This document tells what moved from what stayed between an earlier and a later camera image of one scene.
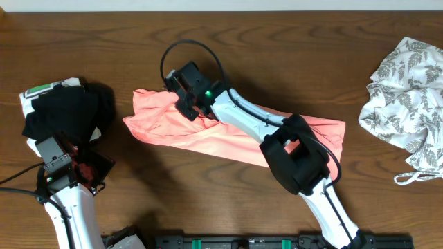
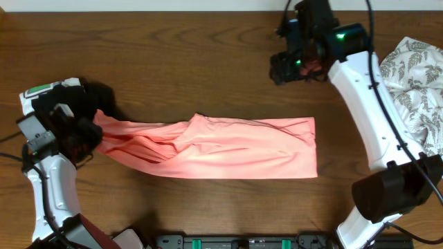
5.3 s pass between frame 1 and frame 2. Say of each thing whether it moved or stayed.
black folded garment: stayed
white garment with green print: stayed
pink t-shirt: moved
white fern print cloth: stayed
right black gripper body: moved
